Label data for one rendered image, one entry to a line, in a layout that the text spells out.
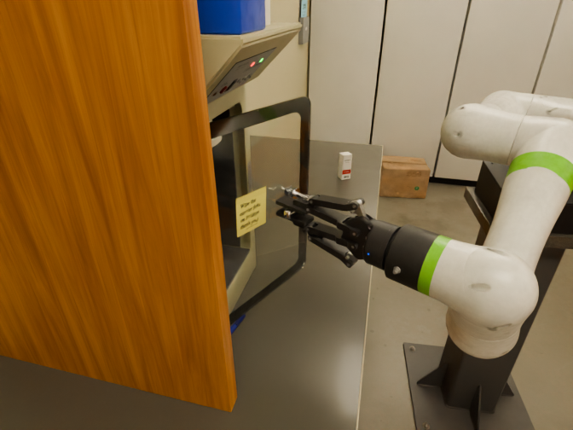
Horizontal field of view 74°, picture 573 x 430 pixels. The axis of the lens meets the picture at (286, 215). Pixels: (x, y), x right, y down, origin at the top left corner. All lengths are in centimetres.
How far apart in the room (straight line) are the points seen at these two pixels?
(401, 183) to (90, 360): 302
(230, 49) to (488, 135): 62
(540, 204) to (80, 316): 81
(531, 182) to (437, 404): 132
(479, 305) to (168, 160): 42
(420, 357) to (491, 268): 157
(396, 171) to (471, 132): 252
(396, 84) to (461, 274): 312
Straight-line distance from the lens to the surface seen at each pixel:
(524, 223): 78
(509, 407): 207
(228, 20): 49
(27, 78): 53
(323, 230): 68
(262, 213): 71
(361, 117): 367
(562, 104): 133
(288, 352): 79
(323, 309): 88
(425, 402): 194
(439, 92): 364
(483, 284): 55
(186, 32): 40
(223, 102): 71
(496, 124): 93
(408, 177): 346
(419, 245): 58
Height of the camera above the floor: 155
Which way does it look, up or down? 30 degrees down
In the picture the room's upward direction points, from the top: straight up
